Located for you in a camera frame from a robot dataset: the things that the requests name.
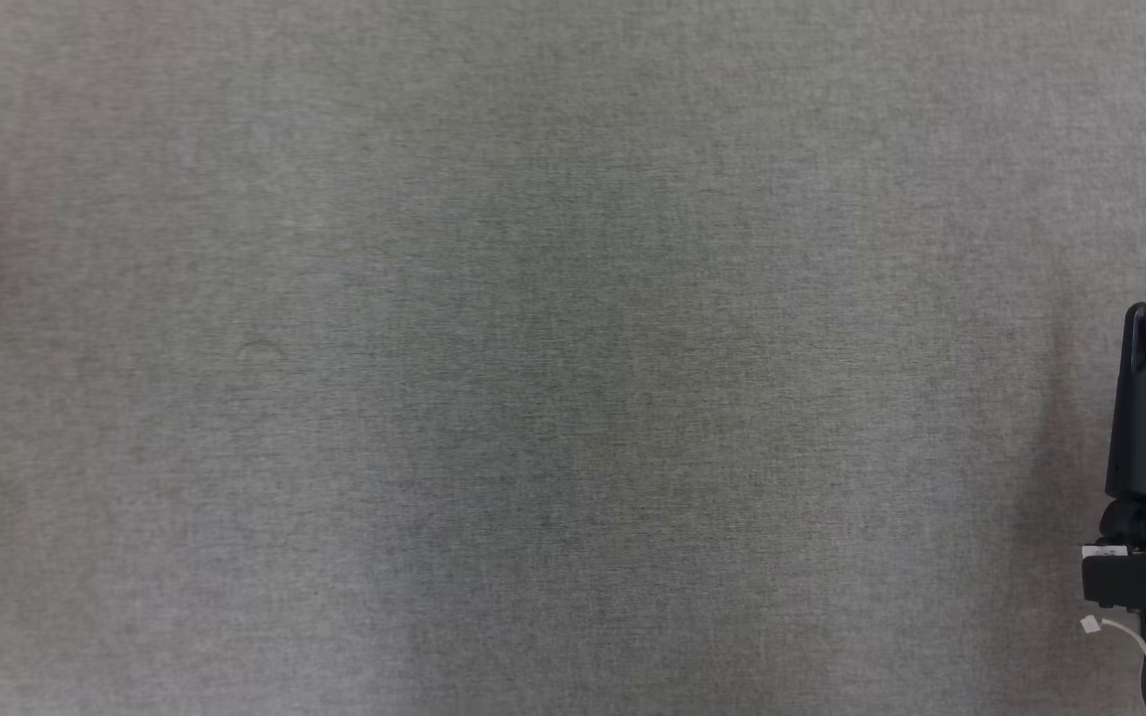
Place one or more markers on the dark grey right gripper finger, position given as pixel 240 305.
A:
pixel 1142 428

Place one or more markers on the grey fabric sofa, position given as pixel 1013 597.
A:
pixel 573 358

